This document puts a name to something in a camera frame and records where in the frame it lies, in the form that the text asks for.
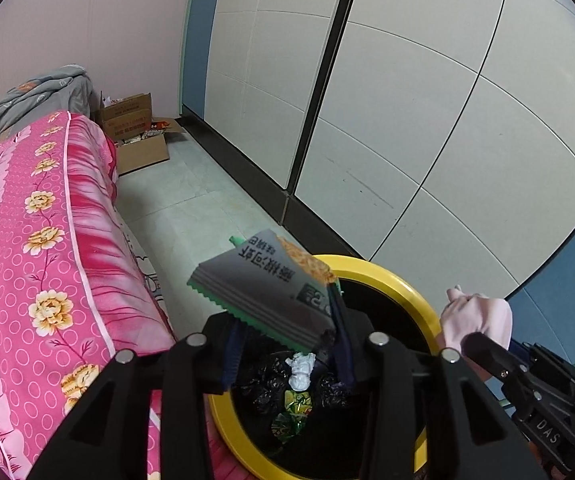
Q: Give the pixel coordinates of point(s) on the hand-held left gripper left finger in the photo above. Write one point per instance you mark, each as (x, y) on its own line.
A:
(232, 355)

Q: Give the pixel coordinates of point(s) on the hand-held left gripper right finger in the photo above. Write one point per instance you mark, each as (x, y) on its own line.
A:
(342, 345)

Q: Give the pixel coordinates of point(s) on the open cardboard box with snacks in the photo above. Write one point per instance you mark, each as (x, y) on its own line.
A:
(142, 155)

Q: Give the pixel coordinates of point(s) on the pink floral bedsheet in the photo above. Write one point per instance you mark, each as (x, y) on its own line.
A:
(42, 260)

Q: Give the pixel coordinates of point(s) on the yellow rimmed black trash bin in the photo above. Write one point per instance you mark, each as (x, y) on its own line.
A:
(382, 280)

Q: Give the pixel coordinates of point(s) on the grey snack packet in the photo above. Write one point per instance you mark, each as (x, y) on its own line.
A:
(262, 290)

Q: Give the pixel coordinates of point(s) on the crumpled grey floral blanket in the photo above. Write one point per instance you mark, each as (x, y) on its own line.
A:
(37, 95)

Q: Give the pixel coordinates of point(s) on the green snack packet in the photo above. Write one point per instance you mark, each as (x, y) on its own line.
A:
(292, 407)

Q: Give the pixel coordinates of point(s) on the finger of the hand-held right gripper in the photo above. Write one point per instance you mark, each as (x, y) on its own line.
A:
(490, 355)

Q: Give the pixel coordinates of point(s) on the white tissue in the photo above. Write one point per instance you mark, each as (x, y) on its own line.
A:
(301, 372)

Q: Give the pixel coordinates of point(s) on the white wardrobe with blue sides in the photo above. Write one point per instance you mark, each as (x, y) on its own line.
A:
(417, 110)

